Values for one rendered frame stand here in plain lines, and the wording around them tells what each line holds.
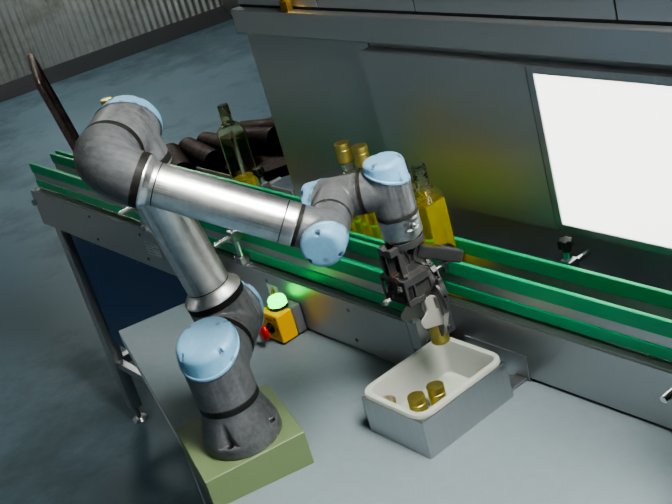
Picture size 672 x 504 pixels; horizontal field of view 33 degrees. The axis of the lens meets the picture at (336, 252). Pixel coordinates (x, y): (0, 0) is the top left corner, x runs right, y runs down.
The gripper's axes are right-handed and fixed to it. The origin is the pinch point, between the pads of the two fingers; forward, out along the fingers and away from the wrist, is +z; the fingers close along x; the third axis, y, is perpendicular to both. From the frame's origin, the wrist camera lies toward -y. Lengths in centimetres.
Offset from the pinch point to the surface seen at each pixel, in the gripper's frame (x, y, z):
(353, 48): -48, -32, -39
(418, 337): -9.8, -1.8, 6.8
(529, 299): 10.8, -14.0, -0.6
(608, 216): 18.1, -30.4, -11.2
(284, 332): -50, 5, 13
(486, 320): 0.0, -11.6, 5.7
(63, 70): -668, -204, 83
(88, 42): -663, -229, 70
